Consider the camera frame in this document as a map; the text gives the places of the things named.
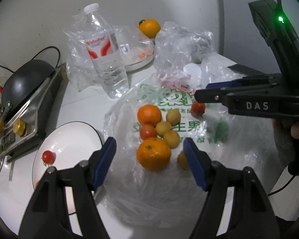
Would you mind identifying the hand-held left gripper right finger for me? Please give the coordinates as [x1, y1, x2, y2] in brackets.
[183, 137, 282, 239]

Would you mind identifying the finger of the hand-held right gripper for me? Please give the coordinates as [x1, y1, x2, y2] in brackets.
[206, 75, 281, 89]
[194, 87, 240, 104]

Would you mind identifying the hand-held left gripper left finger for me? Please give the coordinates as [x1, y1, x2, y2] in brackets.
[19, 137, 117, 239]

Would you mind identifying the yellow longan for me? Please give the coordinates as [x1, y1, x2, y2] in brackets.
[155, 121, 173, 137]
[166, 109, 181, 125]
[177, 151, 190, 171]
[163, 130, 180, 148]

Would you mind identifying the large white plate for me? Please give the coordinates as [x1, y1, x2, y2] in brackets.
[32, 121, 105, 205]

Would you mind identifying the large orange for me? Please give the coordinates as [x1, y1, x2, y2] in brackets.
[136, 137, 171, 172]

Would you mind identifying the green printed plastic bag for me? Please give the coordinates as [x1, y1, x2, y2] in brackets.
[102, 73, 289, 222]

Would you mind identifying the small red tomato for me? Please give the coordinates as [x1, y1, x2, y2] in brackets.
[41, 150, 56, 166]

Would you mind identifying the medium orange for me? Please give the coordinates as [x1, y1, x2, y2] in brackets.
[137, 105, 162, 126]

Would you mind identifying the crumpled clear plastic bag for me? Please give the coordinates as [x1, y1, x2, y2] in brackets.
[154, 21, 240, 90]

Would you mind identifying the small white plate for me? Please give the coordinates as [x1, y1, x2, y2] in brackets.
[125, 40, 156, 72]

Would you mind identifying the steel gas stove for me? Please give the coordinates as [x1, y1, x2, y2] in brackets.
[0, 62, 68, 183]

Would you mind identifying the orange with green stem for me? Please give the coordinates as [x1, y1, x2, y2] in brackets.
[139, 19, 161, 39]

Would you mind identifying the brass stove knob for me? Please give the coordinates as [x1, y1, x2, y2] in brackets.
[13, 120, 27, 136]

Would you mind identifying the clear plastic water bottle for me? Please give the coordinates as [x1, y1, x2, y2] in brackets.
[83, 3, 130, 99]

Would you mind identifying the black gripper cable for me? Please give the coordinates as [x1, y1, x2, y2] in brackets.
[267, 166, 298, 197]

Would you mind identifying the black wok yellow handle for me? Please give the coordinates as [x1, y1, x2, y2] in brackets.
[0, 59, 56, 180]

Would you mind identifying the black power cable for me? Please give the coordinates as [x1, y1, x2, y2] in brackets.
[0, 46, 61, 70]

